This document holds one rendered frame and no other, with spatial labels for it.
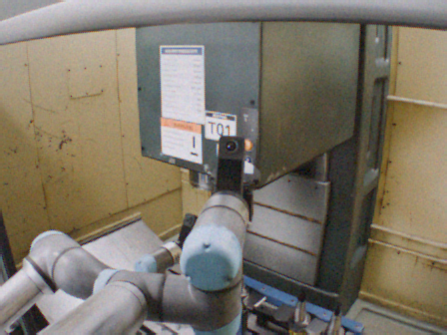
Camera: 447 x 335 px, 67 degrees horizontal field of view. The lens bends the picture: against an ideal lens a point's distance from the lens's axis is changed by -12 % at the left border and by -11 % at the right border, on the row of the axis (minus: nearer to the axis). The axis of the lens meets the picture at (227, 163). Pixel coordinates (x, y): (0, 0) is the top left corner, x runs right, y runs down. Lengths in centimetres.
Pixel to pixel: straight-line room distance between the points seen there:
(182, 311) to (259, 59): 56
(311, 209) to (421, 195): 56
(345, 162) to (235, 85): 77
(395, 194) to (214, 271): 151
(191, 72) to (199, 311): 63
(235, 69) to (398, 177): 118
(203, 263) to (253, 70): 52
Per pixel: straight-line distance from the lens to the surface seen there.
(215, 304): 54
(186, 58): 100
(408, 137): 182
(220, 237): 48
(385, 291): 217
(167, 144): 110
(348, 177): 157
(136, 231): 244
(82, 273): 89
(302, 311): 112
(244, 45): 88
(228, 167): 63
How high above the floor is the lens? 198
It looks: 19 degrees down
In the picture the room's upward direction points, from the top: straight up
